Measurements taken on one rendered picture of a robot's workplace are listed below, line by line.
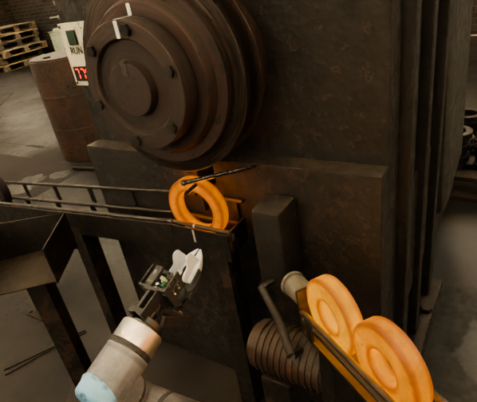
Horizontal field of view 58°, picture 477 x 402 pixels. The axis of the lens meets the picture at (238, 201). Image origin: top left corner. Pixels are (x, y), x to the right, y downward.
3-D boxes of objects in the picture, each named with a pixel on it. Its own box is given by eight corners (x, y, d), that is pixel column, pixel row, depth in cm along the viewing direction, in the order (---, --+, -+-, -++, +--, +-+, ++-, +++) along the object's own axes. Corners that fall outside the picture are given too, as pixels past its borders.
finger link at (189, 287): (204, 269, 95) (183, 304, 90) (206, 273, 96) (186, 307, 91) (187, 265, 97) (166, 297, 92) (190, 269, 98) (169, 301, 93)
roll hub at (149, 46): (120, 137, 110) (85, 21, 97) (209, 145, 96) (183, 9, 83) (104, 146, 107) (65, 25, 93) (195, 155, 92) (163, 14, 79)
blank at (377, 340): (363, 297, 74) (347, 305, 73) (434, 351, 60) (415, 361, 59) (370, 367, 80) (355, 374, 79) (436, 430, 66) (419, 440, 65)
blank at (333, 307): (315, 260, 87) (301, 266, 86) (364, 297, 74) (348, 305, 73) (324, 321, 93) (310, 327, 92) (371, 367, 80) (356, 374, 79)
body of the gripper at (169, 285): (180, 269, 89) (147, 319, 82) (195, 292, 94) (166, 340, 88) (153, 261, 93) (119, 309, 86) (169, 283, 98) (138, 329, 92)
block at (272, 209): (278, 264, 123) (269, 190, 111) (305, 270, 118) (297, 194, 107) (261, 288, 115) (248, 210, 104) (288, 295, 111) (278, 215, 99)
